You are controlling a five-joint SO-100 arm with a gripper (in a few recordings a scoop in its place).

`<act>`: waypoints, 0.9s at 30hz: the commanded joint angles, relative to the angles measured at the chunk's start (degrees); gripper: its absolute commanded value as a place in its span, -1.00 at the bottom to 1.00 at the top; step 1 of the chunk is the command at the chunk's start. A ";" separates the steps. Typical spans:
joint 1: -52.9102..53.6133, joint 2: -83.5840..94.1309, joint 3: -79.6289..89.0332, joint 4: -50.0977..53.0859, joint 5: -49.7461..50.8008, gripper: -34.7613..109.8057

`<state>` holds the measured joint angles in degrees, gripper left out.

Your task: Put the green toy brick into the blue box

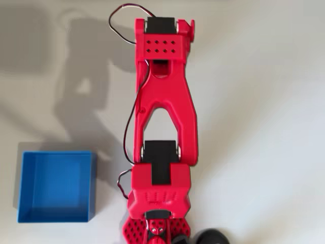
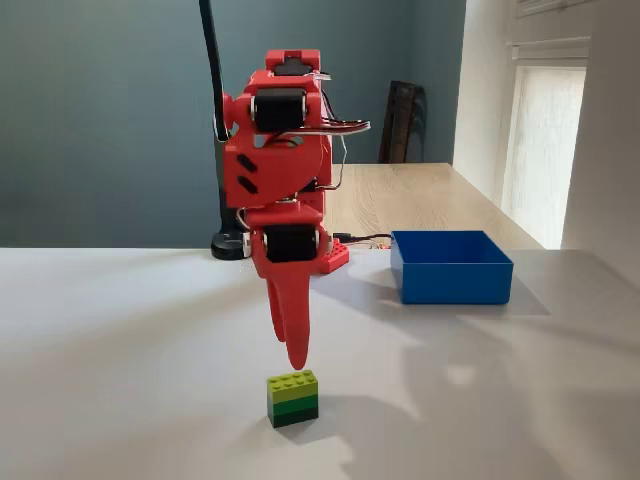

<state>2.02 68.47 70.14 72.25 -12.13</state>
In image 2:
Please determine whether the green lego brick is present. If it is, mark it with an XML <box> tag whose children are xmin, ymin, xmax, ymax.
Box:
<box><xmin>266</xmin><ymin>369</ymin><xmax>321</xmax><ymax>430</ymax></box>

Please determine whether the blue plastic box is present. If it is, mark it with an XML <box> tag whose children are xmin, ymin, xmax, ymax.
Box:
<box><xmin>390</xmin><ymin>229</ymin><xmax>515</xmax><ymax>306</ymax></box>

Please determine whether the white window blind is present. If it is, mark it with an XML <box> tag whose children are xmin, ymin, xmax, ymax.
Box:
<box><xmin>499</xmin><ymin>33</ymin><xmax>594</xmax><ymax>241</ymax></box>

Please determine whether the black camera stand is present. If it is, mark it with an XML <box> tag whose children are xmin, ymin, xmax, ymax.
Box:
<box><xmin>198</xmin><ymin>0</ymin><xmax>251</xmax><ymax>261</ymax></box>

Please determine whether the black usb cable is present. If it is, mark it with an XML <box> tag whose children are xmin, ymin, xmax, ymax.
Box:
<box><xmin>333</xmin><ymin>231</ymin><xmax>394</xmax><ymax>248</ymax></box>

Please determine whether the black red white servo cable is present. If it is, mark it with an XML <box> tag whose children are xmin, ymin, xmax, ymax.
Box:
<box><xmin>287</xmin><ymin>69</ymin><xmax>372</xmax><ymax>192</ymax></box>

